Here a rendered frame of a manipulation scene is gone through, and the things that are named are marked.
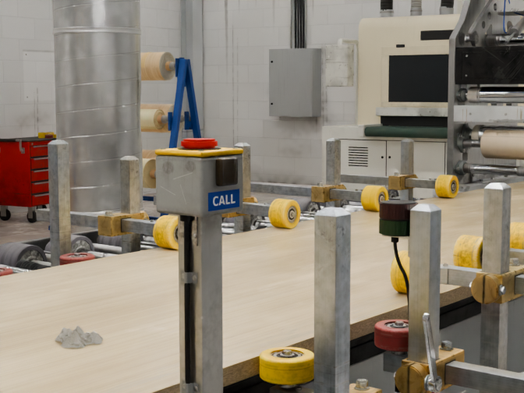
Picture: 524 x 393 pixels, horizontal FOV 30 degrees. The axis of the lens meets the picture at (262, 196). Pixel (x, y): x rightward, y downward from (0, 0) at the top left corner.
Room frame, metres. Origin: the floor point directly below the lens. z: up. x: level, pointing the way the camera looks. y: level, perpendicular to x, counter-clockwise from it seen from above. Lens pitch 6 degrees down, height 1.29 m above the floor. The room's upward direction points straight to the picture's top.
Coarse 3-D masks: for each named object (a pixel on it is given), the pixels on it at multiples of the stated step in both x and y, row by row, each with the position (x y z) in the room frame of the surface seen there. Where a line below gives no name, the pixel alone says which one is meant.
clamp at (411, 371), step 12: (408, 360) 1.46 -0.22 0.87; (444, 360) 1.47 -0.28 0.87; (456, 360) 1.50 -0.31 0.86; (396, 372) 1.45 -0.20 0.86; (408, 372) 1.44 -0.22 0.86; (420, 372) 1.43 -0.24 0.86; (444, 372) 1.47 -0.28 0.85; (396, 384) 1.45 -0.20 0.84; (408, 384) 1.44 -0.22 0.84; (420, 384) 1.42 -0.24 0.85; (444, 384) 1.48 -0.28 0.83
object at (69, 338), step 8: (64, 328) 1.49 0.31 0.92; (80, 328) 1.48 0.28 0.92; (64, 336) 1.46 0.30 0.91; (72, 336) 1.44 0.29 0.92; (80, 336) 1.46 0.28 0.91; (88, 336) 1.47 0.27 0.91; (96, 336) 1.46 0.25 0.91; (64, 344) 1.44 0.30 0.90; (72, 344) 1.43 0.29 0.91; (80, 344) 1.43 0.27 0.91
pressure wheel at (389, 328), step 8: (384, 320) 1.57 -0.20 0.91; (392, 320) 1.57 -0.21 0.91; (400, 320) 1.57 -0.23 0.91; (408, 320) 1.57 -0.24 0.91; (376, 328) 1.53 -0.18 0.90; (384, 328) 1.52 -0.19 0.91; (392, 328) 1.52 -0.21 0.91; (400, 328) 1.52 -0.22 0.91; (408, 328) 1.52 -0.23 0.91; (376, 336) 1.53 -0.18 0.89; (384, 336) 1.52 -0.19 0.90; (392, 336) 1.51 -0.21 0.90; (400, 336) 1.50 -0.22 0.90; (408, 336) 1.51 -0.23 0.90; (376, 344) 1.53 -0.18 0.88; (384, 344) 1.52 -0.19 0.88; (392, 344) 1.51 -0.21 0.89; (400, 344) 1.50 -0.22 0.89; (408, 344) 1.51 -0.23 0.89; (392, 352) 1.54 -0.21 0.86; (400, 352) 1.53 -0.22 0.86
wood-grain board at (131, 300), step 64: (512, 192) 3.61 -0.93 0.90; (128, 256) 2.24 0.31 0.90; (256, 256) 2.23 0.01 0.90; (384, 256) 2.23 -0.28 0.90; (448, 256) 2.23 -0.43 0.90; (0, 320) 1.60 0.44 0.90; (64, 320) 1.60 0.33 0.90; (128, 320) 1.60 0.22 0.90; (256, 320) 1.60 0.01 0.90; (0, 384) 1.25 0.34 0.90; (64, 384) 1.25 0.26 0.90; (128, 384) 1.25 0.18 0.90
